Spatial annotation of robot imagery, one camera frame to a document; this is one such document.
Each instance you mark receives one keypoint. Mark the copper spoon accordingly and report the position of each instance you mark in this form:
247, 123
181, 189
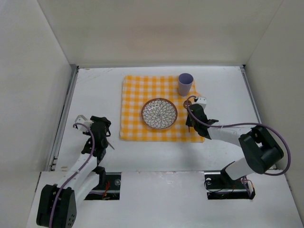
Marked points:
187, 103

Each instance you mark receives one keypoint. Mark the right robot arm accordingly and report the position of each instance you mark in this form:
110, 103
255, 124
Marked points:
260, 149

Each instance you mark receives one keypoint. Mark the lilac plastic cup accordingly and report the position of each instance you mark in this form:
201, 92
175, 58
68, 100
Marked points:
185, 81

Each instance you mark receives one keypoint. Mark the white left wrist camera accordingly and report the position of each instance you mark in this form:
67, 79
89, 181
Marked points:
82, 124

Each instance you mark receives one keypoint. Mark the left aluminium table rail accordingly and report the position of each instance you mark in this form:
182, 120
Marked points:
55, 145

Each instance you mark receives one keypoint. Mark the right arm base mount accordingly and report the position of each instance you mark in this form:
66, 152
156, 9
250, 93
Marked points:
219, 187

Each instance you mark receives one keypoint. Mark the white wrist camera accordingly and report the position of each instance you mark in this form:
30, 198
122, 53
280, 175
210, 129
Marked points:
202, 101
82, 124

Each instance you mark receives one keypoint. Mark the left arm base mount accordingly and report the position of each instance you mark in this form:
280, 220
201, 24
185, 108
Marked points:
108, 189

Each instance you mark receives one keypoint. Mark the right aluminium table rail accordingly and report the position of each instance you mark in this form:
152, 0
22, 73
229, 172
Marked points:
243, 71

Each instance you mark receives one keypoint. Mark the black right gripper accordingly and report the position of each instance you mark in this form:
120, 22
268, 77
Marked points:
192, 119

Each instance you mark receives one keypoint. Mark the yellow white checkered cloth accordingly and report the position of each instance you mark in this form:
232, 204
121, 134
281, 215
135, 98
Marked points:
137, 90

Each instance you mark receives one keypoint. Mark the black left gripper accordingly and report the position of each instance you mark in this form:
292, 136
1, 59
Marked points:
99, 139

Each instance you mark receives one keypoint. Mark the floral patterned ceramic plate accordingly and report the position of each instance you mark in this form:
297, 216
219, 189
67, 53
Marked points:
159, 113

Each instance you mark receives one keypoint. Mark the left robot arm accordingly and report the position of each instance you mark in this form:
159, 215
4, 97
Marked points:
58, 202

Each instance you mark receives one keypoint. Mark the aluminium table rail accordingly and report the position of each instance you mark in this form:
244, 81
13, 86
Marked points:
55, 145
243, 71

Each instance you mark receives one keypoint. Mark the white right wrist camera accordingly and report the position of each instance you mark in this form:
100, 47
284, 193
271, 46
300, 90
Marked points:
202, 101

